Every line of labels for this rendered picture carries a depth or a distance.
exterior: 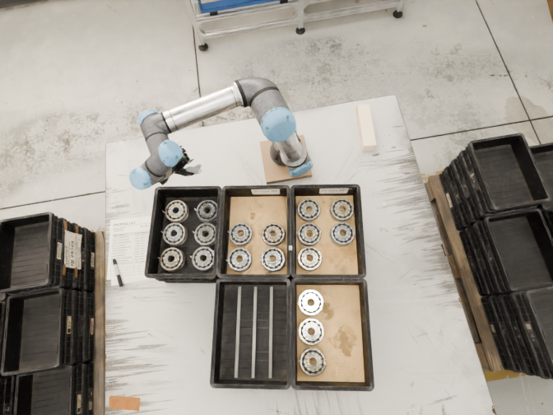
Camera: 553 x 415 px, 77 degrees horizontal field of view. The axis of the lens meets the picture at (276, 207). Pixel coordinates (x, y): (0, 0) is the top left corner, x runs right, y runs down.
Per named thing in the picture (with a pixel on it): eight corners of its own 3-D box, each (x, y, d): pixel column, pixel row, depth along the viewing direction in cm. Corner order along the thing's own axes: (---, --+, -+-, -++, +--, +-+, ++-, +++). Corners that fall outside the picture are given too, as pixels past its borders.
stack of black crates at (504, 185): (437, 174, 232) (468, 141, 190) (481, 167, 232) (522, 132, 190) (456, 231, 220) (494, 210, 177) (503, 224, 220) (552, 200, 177)
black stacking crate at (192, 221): (164, 196, 166) (155, 187, 156) (226, 195, 165) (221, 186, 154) (155, 280, 154) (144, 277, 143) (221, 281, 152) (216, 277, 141)
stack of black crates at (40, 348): (49, 300, 221) (6, 296, 189) (96, 291, 221) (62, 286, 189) (45, 368, 208) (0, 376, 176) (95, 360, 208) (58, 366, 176)
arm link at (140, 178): (152, 182, 113) (137, 196, 117) (171, 172, 122) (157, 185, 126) (136, 162, 112) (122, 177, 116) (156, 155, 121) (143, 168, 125)
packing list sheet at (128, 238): (107, 221, 176) (106, 220, 175) (151, 213, 176) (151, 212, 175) (107, 286, 165) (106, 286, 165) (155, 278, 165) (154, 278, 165)
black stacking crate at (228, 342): (222, 282, 152) (216, 278, 141) (290, 282, 150) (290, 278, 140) (216, 382, 140) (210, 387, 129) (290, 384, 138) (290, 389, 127)
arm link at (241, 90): (266, 58, 120) (129, 109, 114) (280, 81, 117) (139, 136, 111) (267, 81, 131) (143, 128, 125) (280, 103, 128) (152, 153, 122)
